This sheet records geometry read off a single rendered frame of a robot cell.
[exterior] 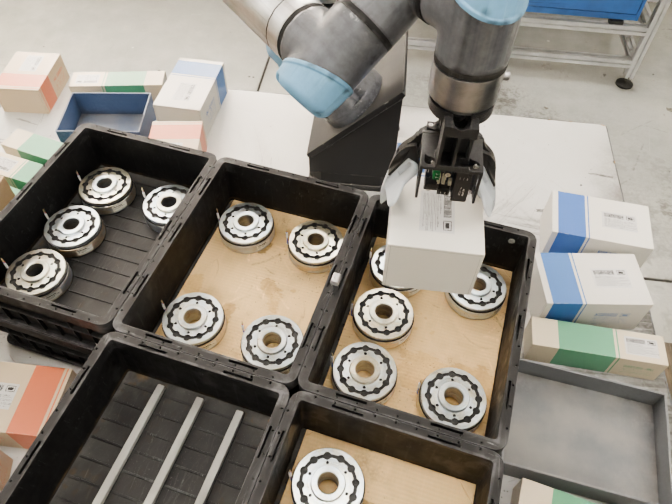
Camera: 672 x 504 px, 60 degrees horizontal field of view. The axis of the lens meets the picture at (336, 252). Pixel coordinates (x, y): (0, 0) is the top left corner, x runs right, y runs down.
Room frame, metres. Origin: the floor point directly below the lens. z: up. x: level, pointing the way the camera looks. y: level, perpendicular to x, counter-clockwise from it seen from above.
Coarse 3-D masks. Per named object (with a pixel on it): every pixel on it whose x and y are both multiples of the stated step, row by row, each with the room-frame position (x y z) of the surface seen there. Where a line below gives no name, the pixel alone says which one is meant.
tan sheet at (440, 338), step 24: (384, 240) 0.70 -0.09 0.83; (360, 288) 0.58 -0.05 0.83; (432, 312) 0.54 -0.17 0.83; (504, 312) 0.54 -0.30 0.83; (432, 336) 0.49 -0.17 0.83; (456, 336) 0.49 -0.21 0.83; (480, 336) 0.49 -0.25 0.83; (408, 360) 0.44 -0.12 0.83; (432, 360) 0.45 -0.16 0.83; (456, 360) 0.45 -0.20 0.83; (480, 360) 0.45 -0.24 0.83; (408, 384) 0.40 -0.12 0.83; (408, 408) 0.36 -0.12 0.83; (480, 432) 0.33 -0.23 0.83
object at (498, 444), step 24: (360, 240) 0.62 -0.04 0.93; (528, 240) 0.63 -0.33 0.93; (528, 264) 0.58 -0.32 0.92; (336, 288) 0.52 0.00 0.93; (528, 288) 0.53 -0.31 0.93; (312, 360) 0.39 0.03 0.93; (312, 384) 0.35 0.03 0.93; (360, 408) 0.32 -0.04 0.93; (384, 408) 0.32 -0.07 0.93; (504, 408) 0.32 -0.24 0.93; (504, 432) 0.29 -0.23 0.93
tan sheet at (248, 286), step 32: (288, 224) 0.73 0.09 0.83; (224, 256) 0.65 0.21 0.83; (256, 256) 0.65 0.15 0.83; (288, 256) 0.65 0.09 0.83; (192, 288) 0.58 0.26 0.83; (224, 288) 0.58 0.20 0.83; (256, 288) 0.58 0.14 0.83; (288, 288) 0.58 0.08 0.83; (320, 288) 0.58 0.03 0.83; (224, 352) 0.45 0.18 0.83
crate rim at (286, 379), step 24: (216, 168) 0.78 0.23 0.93; (264, 168) 0.78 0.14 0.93; (360, 192) 0.73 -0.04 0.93; (360, 216) 0.67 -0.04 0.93; (168, 240) 0.60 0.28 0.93; (336, 264) 0.56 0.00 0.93; (144, 288) 0.51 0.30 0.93; (120, 312) 0.46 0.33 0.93; (144, 336) 0.42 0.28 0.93; (312, 336) 0.43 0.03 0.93; (216, 360) 0.39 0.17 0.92; (240, 360) 0.39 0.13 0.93; (288, 384) 0.35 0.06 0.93
